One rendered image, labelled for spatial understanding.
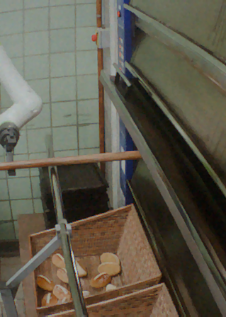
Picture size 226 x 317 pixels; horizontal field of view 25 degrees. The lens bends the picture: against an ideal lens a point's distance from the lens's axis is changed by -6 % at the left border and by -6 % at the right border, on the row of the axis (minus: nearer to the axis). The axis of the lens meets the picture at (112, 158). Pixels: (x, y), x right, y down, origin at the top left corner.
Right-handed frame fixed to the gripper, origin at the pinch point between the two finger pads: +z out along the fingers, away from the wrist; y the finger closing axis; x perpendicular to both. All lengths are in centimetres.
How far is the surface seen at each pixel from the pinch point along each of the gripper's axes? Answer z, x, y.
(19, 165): 1.4, -2.8, 2.4
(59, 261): -16, -21, 57
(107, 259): -13, -42, 55
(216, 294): 112, -25, -20
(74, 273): 66, -10, 5
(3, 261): -111, 0, 122
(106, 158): 4.6, -33.5, -0.8
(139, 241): 1, -51, 37
